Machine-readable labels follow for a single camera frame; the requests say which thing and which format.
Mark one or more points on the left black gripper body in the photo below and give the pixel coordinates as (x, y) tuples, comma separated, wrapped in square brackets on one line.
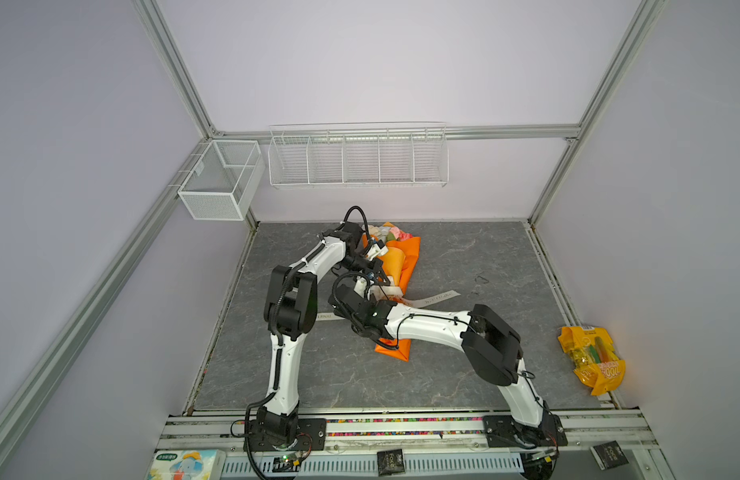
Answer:
[(361, 263)]

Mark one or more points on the red pink fake rose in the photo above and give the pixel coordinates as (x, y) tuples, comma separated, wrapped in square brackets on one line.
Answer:
[(399, 235)]

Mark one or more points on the orange wrapping paper sheet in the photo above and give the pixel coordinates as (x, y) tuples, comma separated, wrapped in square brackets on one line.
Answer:
[(399, 264)]

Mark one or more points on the white ribbon strip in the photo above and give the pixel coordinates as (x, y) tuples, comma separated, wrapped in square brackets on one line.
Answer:
[(395, 293)]

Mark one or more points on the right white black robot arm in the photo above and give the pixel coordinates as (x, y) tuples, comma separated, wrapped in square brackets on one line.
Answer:
[(492, 347)]

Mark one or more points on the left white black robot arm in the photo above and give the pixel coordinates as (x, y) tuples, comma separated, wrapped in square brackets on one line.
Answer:
[(292, 304)]

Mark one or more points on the black square card middle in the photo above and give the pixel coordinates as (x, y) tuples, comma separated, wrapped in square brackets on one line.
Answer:
[(390, 462)]

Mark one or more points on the black square card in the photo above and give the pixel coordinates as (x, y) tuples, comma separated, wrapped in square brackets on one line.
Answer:
[(609, 455), (390, 462)]

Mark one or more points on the tissue pack with elephant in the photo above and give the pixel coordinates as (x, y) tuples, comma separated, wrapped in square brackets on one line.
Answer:
[(187, 464)]

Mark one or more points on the yellow snack bag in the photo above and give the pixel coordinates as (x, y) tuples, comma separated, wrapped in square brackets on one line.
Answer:
[(596, 362)]

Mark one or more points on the black square card right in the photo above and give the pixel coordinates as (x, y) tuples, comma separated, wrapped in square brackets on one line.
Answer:
[(609, 455)]

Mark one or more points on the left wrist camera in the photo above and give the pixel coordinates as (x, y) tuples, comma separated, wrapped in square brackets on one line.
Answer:
[(375, 249)]

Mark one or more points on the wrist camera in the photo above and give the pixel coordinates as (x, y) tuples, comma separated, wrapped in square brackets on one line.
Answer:
[(375, 249), (362, 286)]

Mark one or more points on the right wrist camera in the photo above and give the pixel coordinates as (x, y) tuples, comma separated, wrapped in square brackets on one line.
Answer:
[(362, 286)]

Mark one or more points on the long white wire rack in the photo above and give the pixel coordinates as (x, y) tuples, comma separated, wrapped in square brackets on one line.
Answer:
[(375, 154)]

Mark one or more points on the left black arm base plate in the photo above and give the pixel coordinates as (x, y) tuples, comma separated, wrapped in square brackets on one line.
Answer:
[(287, 434)]

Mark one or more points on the small white wire basket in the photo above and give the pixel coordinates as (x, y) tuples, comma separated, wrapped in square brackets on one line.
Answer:
[(222, 183)]

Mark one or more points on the white slotted cable duct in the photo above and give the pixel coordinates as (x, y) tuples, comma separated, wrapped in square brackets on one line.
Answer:
[(414, 465)]

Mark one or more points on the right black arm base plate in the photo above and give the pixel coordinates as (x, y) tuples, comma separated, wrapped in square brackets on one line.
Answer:
[(503, 431)]

